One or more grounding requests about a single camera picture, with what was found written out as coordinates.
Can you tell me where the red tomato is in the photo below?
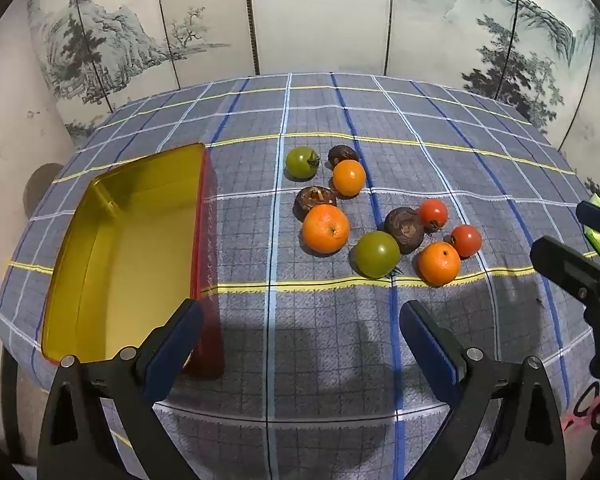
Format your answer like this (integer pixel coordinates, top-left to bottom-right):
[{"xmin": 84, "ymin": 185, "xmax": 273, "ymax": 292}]
[
  {"xmin": 418, "ymin": 198, "xmax": 449, "ymax": 233},
  {"xmin": 450, "ymin": 224, "xmax": 483, "ymax": 259}
]

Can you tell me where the red and gold tin box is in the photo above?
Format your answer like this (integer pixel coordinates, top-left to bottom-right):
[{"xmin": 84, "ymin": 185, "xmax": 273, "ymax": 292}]
[{"xmin": 40, "ymin": 142, "xmax": 226, "ymax": 381}]

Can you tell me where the pink cord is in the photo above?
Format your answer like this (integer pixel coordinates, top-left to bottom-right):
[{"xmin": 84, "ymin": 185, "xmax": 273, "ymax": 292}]
[{"xmin": 565, "ymin": 382, "xmax": 600, "ymax": 431}]

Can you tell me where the grey round millstone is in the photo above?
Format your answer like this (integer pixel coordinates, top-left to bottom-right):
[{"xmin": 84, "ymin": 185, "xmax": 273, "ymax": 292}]
[{"xmin": 22, "ymin": 162, "xmax": 66, "ymax": 221}]

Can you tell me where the large green tomato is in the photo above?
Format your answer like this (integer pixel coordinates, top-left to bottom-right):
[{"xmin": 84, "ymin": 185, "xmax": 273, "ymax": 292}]
[{"xmin": 354, "ymin": 230, "xmax": 402, "ymax": 279}]

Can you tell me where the large mandarin orange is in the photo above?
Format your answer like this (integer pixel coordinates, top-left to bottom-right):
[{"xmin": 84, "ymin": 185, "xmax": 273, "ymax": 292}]
[{"xmin": 301, "ymin": 204, "xmax": 351, "ymax": 255}]

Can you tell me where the painted folding screen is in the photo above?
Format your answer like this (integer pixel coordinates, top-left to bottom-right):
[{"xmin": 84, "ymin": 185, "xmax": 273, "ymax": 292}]
[{"xmin": 25, "ymin": 0, "xmax": 600, "ymax": 201}]

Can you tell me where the small green tomato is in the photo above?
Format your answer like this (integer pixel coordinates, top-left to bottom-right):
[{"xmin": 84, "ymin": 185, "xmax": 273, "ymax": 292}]
[{"xmin": 285, "ymin": 146, "xmax": 321, "ymax": 181}]

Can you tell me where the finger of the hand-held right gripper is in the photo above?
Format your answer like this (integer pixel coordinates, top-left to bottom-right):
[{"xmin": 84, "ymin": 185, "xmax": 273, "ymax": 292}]
[
  {"xmin": 576, "ymin": 201, "xmax": 600, "ymax": 248},
  {"xmin": 530, "ymin": 236, "xmax": 600, "ymax": 306}
]

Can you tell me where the large brown wrinkled fruit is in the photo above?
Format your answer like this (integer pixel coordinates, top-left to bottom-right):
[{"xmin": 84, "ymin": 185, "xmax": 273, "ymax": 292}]
[{"xmin": 383, "ymin": 207, "xmax": 426, "ymax": 254}]

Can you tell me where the blue checked tablecloth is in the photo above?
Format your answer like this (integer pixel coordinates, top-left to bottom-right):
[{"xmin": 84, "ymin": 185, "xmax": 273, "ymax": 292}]
[{"xmin": 0, "ymin": 72, "xmax": 598, "ymax": 480}]

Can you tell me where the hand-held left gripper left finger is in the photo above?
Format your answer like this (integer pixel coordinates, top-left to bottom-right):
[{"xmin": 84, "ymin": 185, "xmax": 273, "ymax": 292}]
[{"xmin": 37, "ymin": 298, "xmax": 206, "ymax": 480}]

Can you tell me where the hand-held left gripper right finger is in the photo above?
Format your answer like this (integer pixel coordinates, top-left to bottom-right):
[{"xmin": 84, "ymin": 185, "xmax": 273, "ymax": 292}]
[{"xmin": 399, "ymin": 300, "xmax": 567, "ymax": 480}]

